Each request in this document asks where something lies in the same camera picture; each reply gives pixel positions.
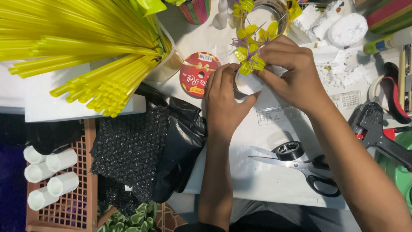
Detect person's right hand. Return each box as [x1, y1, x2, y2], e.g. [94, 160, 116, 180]
[254, 35, 326, 112]

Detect person's left hand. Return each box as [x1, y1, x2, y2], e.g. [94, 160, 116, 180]
[205, 63, 262, 140]

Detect white hexagonal tube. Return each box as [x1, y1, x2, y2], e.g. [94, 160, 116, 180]
[46, 148, 79, 173]
[24, 161, 55, 184]
[23, 145, 47, 164]
[233, 68, 265, 96]
[47, 171, 80, 197]
[27, 186, 60, 212]

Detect yellow ribbon flower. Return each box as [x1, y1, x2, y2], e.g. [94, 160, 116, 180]
[257, 21, 279, 44]
[234, 43, 266, 76]
[232, 0, 255, 18]
[231, 24, 259, 48]

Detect clear plastic ruler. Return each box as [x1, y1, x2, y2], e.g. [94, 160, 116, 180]
[256, 90, 362, 126]

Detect red ribbon roll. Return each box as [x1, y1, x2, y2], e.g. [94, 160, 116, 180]
[179, 52, 222, 98]

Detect black plastic bag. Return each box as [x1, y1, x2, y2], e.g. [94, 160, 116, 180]
[135, 83, 208, 204]

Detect heap of styrofoam pieces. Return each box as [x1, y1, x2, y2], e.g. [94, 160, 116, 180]
[289, 0, 374, 89]

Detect clear packing tape roll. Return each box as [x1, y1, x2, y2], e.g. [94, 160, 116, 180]
[238, 0, 292, 37]

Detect clear plastic container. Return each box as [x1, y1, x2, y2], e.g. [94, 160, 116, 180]
[143, 14, 185, 84]

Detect black tape roll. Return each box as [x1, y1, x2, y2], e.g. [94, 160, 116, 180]
[272, 141, 306, 162]

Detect white tape roll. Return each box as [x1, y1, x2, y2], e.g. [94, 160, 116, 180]
[368, 75, 387, 111]

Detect green yellow glue stick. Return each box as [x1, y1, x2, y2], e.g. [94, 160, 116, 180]
[363, 34, 396, 55]

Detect black glue gun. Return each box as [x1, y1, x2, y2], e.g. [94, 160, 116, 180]
[347, 102, 412, 172]

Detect white glue bottle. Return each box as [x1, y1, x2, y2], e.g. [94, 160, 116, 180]
[218, 0, 229, 28]

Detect black bubble wrap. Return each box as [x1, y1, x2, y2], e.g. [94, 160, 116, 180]
[90, 103, 172, 215]

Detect red black pliers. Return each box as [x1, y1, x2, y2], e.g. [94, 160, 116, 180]
[379, 61, 412, 125]

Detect striped colourful cup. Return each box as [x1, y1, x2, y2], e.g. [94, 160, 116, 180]
[177, 0, 212, 25]

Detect wooden stick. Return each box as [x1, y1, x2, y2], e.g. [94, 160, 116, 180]
[398, 43, 407, 111]

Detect striped colourful box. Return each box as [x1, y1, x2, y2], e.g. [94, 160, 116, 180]
[366, 0, 412, 35]

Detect yellow ribbon strip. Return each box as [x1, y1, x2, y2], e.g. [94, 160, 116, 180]
[136, 0, 187, 17]

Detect green plastic basin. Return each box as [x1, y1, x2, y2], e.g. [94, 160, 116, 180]
[374, 130, 412, 217]

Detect green leafy plant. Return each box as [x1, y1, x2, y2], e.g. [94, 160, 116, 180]
[97, 201, 158, 232]

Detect brown plastic crate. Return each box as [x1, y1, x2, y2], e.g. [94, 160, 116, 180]
[25, 118, 99, 232]

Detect bundle of yellow straws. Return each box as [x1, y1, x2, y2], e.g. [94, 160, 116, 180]
[0, 0, 168, 118]

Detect black plastic sheet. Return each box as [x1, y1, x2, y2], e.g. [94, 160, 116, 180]
[25, 119, 85, 156]

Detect black handled scissors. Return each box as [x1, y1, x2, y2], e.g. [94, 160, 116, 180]
[248, 146, 342, 198]

